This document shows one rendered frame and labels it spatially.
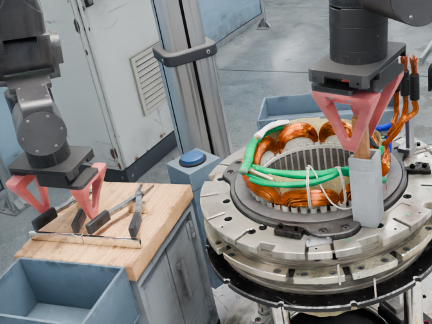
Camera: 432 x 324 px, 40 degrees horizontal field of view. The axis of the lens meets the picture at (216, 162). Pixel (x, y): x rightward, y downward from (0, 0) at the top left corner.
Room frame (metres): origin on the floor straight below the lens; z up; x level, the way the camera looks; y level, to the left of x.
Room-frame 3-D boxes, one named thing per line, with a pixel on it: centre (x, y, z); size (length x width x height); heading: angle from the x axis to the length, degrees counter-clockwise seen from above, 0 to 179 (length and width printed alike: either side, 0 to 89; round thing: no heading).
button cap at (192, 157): (0.94, 0.04, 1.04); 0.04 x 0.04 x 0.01
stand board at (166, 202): (0.75, 0.17, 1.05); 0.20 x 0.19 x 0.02; 155
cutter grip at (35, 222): (0.75, 0.26, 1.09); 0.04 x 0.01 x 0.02; 140
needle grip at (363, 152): (0.58, -0.16, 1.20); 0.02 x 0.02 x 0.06
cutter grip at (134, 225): (0.68, 0.12, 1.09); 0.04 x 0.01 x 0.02; 170
